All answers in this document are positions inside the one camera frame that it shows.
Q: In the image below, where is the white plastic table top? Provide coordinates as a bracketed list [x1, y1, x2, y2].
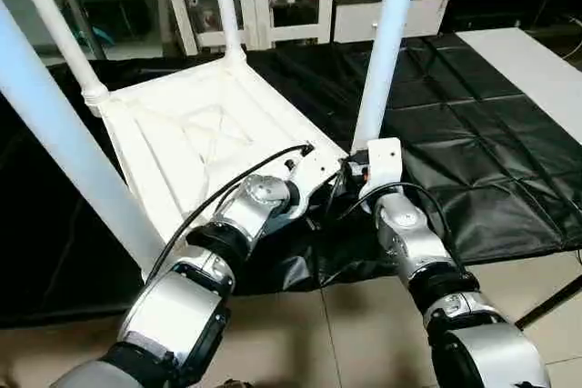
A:
[95, 46, 352, 254]

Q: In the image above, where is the blue floor stand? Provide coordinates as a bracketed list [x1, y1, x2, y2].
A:
[85, 26, 117, 47]

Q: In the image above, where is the white drawer unit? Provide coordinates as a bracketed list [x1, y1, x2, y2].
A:
[332, 0, 452, 45]

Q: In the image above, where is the white flat board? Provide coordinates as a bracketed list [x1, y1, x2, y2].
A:
[454, 26, 582, 145]

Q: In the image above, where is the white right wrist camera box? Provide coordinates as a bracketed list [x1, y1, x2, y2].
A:
[358, 137, 404, 204]

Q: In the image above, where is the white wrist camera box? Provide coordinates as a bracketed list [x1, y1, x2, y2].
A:
[286, 144, 348, 218]
[358, 137, 404, 204]

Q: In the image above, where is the black metal stand leg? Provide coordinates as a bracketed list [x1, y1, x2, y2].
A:
[513, 274, 582, 332]

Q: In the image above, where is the black work mat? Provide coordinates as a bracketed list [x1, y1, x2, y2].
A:
[0, 32, 582, 330]

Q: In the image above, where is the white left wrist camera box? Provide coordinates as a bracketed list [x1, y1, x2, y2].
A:
[286, 144, 348, 218]

